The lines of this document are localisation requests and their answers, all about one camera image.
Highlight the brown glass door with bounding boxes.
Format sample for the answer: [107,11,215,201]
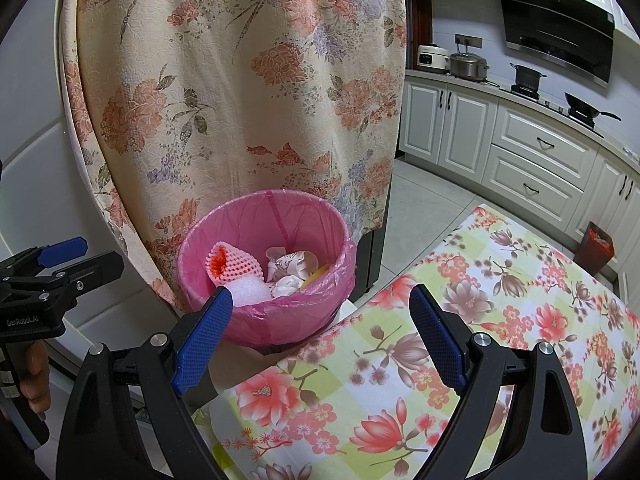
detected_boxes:
[397,0,433,158]

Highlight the white foam block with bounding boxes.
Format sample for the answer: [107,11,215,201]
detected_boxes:
[227,277,276,308]

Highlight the paper cup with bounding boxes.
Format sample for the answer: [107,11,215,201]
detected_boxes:
[274,251,321,281]

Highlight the floral tablecloth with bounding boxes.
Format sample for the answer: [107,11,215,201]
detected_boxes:
[192,204,640,480]

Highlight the white plastic bag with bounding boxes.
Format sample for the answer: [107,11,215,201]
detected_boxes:
[270,275,307,301]

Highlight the gas stove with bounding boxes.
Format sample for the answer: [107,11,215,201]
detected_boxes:
[500,85,606,136]

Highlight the brown bin with red bag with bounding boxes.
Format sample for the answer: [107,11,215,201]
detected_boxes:
[572,221,616,277]

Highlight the silver pressure cooker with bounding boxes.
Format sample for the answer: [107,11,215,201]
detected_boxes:
[448,51,490,82]

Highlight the pink lined waste bin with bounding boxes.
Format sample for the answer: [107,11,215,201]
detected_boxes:
[176,189,358,348]

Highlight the white cabinet drawer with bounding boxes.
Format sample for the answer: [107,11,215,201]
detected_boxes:
[481,144,586,213]
[492,100,598,171]

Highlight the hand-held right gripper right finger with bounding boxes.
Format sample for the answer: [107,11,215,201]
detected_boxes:
[409,284,588,480]

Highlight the white lower cabinets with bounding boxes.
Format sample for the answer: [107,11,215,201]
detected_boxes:
[397,77,640,306]

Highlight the white rice cooker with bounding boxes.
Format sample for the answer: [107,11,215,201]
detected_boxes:
[416,44,453,73]

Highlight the floral curtain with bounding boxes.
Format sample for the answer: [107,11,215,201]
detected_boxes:
[57,0,408,311]

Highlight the person's left hand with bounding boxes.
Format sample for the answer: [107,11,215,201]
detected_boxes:
[19,340,52,417]

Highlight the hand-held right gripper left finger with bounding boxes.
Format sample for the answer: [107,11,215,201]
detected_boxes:
[54,286,236,480]

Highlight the black range hood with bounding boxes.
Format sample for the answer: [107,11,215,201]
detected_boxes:
[495,0,616,86]

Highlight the black frying pan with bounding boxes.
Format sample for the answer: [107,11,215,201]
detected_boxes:
[565,92,622,122]

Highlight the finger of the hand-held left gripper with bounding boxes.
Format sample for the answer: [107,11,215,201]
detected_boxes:
[0,237,88,281]
[5,252,126,306]

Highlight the pink foam fruit net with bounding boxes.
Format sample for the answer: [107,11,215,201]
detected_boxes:
[206,241,266,286]

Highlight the white stool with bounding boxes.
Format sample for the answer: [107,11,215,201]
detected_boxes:
[207,300,356,396]

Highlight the black stock pot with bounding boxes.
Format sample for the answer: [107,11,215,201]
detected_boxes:
[510,62,547,90]

